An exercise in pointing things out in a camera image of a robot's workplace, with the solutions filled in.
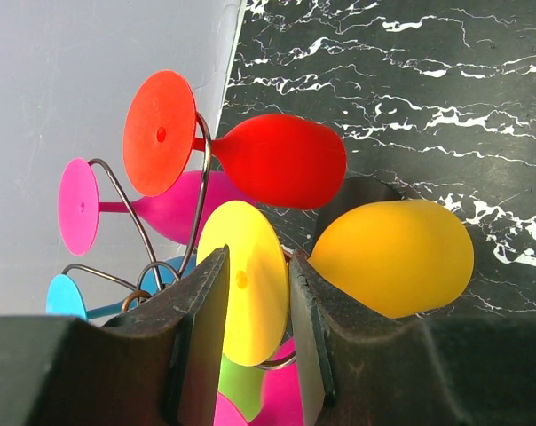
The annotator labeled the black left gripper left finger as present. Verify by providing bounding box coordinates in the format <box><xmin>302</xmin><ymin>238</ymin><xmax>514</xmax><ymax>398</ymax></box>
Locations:
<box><xmin>0</xmin><ymin>248</ymin><xmax>229</xmax><ymax>425</ymax></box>

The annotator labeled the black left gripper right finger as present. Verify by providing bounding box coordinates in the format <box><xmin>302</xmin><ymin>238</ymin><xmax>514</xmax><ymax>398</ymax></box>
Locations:
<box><xmin>289</xmin><ymin>254</ymin><xmax>536</xmax><ymax>425</ymax></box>

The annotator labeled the green plastic wine glass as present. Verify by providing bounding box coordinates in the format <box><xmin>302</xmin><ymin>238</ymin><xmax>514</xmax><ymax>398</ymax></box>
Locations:
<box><xmin>218</xmin><ymin>354</ymin><xmax>265</xmax><ymax>422</ymax></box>

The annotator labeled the orange plastic wine glass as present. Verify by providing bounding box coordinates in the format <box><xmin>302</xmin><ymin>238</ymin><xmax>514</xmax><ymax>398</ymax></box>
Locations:
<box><xmin>196</xmin><ymin>200</ymin><xmax>474</xmax><ymax>367</ymax></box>

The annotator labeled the blue plastic wine glass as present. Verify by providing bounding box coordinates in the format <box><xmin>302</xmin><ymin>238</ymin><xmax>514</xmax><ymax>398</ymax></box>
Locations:
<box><xmin>45</xmin><ymin>255</ymin><xmax>196</xmax><ymax>320</ymax></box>

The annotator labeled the magenta plastic wine glass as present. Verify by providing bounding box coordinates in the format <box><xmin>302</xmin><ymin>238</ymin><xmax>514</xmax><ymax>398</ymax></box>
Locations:
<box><xmin>58</xmin><ymin>158</ymin><xmax>256</xmax><ymax>256</ymax></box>

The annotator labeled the red plastic wine glass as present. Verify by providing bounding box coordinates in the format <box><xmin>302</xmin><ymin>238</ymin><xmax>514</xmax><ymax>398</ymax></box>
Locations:
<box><xmin>122</xmin><ymin>70</ymin><xmax>347</xmax><ymax>210</ymax></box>

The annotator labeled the metal wine glass rack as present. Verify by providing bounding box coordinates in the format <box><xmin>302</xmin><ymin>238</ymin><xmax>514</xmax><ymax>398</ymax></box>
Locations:
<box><xmin>85</xmin><ymin>117</ymin><xmax>279</xmax><ymax>369</ymax></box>

